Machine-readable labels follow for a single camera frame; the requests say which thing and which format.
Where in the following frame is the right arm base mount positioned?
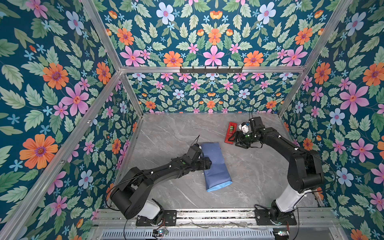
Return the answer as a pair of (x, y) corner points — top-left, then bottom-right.
(254, 200), (298, 226)

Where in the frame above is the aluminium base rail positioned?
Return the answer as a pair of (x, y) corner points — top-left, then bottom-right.
(93, 207), (341, 228)

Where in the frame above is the red tape dispenser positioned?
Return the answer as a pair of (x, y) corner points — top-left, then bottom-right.
(225, 122), (238, 144)

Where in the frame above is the aluminium corner frame post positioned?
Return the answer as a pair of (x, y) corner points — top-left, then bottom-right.
(82, 0), (143, 119)
(278, 0), (353, 119)

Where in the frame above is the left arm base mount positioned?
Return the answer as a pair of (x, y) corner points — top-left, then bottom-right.
(136, 199), (178, 227)

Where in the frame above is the aluminium left side bar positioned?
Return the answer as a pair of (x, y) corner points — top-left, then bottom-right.
(1, 70), (123, 240)

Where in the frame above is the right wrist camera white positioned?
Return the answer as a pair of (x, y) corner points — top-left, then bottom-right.
(239, 122), (251, 135)

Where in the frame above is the aluminium corner frame post right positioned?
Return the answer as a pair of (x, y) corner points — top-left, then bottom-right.
(278, 0), (353, 119)

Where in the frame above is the aluminium horizontal back bar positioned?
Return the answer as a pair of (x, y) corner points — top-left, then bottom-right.
(121, 66), (304, 74)

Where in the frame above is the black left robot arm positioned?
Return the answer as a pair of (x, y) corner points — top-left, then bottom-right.
(110, 144), (212, 220)

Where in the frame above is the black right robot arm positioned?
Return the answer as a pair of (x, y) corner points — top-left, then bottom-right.
(228, 117), (325, 219)

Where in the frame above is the aluminium corner frame post left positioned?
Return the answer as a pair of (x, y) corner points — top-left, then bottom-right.
(82, 0), (143, 119)

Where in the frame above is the black hook rail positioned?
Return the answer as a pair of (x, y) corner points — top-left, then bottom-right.
(179, 66), (243, 74)

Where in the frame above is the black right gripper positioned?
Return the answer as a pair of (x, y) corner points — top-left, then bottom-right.
(227, 130), (256, 148)

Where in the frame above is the white vented cable duct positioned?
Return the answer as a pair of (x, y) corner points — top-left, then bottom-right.
(101, 229), (275, 240)

